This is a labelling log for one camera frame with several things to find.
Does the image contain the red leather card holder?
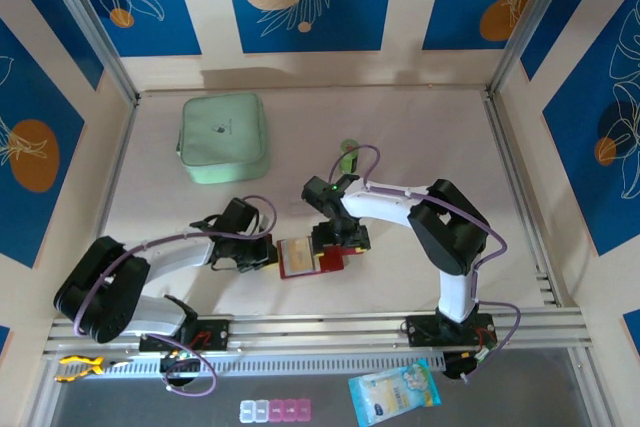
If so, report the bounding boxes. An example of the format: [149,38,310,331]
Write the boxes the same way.
[276,236,347,281]

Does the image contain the mint green zip pouch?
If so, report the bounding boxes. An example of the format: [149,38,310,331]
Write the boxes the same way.
[174,91,273,186]

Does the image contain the black connector block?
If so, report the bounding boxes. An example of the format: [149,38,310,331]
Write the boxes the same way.
[442,350,489,382]
[159,352,202,388]

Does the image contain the blue snack packet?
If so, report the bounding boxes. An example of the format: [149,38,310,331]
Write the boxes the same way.
[347,357,443,427]

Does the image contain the white pink pill organiser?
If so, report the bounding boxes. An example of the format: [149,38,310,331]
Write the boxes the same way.
[239,398,313,424]

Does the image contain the yellow black pliers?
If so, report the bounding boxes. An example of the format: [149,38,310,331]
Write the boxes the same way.
[54,354,134,383]

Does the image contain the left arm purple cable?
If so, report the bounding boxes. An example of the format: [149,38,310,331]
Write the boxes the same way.
[73,195,278,397]

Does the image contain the aluminium mounting rail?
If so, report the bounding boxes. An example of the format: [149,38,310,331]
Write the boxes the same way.
[42,307,594,356]

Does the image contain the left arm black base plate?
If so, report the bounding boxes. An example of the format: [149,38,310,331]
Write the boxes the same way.
[138,317,232,353]

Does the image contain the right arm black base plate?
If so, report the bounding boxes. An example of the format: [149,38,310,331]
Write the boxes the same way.
[403,314,497,348]

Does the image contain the slotted grey cable duct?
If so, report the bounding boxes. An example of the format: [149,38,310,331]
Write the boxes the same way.
[54,352,446,379]

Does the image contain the aluminium table edge rail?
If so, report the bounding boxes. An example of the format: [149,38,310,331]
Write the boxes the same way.
[483,95,564,308]
[92,96,141,248]

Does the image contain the aluminium frame post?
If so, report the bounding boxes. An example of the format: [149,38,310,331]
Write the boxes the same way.
[487,0,589,98]
[37,0,140,104]

